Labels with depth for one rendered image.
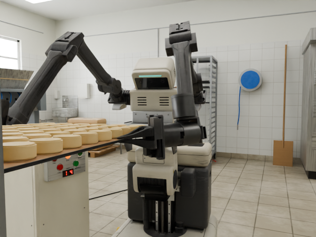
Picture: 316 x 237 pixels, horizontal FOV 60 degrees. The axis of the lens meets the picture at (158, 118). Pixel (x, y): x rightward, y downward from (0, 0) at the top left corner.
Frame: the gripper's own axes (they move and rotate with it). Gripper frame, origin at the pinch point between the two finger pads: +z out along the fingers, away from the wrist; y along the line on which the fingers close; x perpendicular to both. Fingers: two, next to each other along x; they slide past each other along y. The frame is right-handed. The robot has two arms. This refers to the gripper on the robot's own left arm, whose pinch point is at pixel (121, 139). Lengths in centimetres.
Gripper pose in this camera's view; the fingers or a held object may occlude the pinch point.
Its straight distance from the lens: 61.3
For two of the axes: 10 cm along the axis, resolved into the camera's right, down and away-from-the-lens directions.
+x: -4.5, 0.0, 8.9
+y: 0.4, 10.0, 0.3
